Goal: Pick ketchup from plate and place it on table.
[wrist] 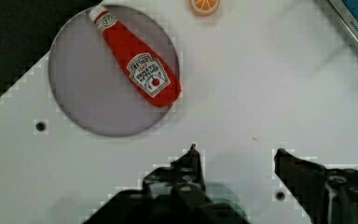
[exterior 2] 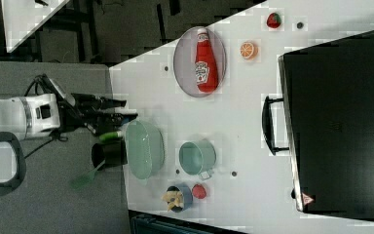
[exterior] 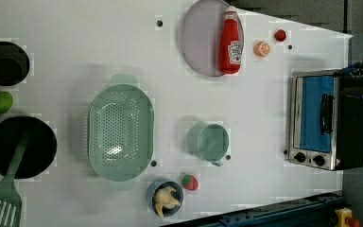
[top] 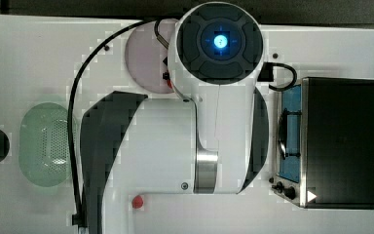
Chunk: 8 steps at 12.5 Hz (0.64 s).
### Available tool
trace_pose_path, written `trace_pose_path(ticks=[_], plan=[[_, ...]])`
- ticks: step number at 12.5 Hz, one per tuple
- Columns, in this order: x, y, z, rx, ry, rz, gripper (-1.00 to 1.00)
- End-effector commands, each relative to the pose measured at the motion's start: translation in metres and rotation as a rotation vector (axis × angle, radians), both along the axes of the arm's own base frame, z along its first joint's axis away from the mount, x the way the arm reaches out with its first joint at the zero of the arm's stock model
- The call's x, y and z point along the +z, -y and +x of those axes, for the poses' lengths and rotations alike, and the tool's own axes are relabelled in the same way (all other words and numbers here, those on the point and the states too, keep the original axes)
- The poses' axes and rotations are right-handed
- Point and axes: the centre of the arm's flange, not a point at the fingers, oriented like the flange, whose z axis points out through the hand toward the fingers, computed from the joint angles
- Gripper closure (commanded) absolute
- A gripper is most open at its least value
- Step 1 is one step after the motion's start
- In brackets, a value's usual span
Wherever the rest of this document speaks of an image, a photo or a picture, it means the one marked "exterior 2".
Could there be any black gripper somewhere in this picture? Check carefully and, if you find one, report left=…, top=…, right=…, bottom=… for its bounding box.
left=57, top=94, right=138, bottom=135

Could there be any red plush ketchup bottle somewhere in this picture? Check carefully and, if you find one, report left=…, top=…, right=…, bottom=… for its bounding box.
left=195, top=28, right=219, bottom=93

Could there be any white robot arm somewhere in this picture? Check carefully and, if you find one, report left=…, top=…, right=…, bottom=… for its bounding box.
left=0, top=94, right=137, bottom=196

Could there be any grey round plate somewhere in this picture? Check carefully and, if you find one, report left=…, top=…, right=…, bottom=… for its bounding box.
left=173, top=26, right=226, bottom=98

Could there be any black utensil holder cup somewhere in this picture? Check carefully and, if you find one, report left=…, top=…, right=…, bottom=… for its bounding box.
left=92, top=140, right=128, bottom=170

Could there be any light green oval bowl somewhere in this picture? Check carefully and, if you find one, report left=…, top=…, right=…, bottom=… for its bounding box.
left=125, top=120, right=165, bottom=179

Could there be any green spatula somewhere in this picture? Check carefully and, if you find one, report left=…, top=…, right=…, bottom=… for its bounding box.
left=69, top=161, right=105, bottom=189

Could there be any teal green cup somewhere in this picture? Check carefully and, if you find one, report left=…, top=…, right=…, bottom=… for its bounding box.
left=178, top=139, right=216, bottom=180

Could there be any blue cup with fries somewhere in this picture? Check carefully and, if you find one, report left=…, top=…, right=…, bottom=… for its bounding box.
left=162, top=183, right=193, bottom=213

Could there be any white side table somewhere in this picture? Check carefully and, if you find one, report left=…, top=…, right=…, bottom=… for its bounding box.
left=0, top=0, right=71, bottom=53

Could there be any orange slice toy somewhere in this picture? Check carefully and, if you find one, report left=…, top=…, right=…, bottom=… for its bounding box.
left=240, top=42, right=258, bottom=59

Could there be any red strawberry toy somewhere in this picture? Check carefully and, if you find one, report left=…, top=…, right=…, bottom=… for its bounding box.
left=266, top=13, right=281, bottom=28

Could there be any black toaster oven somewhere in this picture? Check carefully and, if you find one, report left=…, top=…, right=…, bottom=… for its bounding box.
left=279, top=30, right=374, bottom=221

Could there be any green handled utensil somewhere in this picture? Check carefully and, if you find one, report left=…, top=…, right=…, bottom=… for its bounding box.
left=99, top=131, right=124, bottom=142

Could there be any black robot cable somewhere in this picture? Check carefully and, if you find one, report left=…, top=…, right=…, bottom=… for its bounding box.
left=23, top=73, right=68, bottom=160

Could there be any black oven door handle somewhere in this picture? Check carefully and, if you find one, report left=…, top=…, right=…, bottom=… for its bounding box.
left=262, top=97, right=289, bottom=155

